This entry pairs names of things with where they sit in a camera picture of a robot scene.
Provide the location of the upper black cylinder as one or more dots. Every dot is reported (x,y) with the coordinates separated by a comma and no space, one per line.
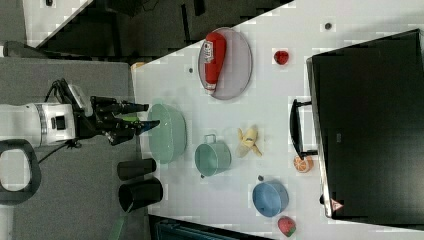
(128,170)

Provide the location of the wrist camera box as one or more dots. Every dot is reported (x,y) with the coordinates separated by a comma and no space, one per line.
(78,96)

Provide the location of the black oven door handle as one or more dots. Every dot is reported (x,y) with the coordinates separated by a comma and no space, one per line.
(296,131)

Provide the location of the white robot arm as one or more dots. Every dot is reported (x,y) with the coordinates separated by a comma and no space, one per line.
(25,128)

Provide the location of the black cylinder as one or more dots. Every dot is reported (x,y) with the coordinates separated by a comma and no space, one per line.
(140,194)
(128,170)

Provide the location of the peeled toy banana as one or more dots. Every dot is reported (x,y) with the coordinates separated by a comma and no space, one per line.
(247,142)

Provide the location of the large green bowl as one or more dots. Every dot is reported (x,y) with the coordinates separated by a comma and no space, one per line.
(167,141)

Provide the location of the lower black cylinder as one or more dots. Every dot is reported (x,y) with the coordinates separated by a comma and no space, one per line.
(140,194)

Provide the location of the toy orange slice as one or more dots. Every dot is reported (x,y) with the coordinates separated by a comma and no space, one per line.
(303,165)

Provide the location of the green cup with handle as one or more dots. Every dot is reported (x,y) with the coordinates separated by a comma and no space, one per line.
(212,157)

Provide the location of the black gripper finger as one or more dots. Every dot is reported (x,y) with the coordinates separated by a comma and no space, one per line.
(127,128)
(126,108)

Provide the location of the toy strawberry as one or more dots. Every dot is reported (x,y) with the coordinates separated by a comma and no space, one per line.
(287,226)

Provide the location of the blue bowl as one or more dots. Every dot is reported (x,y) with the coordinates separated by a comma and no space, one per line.
(270,198)

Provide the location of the red ketchup bottle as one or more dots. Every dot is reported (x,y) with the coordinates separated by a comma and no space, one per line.
(214,54)

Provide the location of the grey oval plate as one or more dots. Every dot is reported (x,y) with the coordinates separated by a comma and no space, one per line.
(237,67)

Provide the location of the black toaster oven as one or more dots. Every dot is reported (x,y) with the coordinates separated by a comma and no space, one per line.
(368,112)

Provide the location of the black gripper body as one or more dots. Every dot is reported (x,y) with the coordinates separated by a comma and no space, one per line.
(102,121)

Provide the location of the green tape marker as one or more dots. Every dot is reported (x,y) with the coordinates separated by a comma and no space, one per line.
(130,118)

